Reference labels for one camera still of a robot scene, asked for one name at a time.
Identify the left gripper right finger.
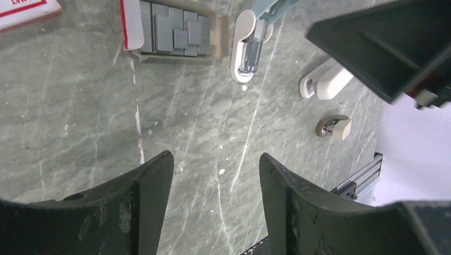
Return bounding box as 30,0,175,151
259,153,450,254

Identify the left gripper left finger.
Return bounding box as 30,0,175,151
1,151,174,254

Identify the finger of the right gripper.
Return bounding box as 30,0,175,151
306,1,450,104

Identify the long white stapler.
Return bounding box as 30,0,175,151
299,58,354,100

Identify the blue white stapler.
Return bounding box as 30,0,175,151
230,0,298,83

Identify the staple tray with staples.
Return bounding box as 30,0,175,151
120,1,229,62

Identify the red white staple box sleeve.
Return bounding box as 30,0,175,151
1,0,62,32

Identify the small beige stapler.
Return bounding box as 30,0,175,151
315,115,352,140

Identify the aluminium rail frame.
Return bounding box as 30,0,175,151
330,153,383,206

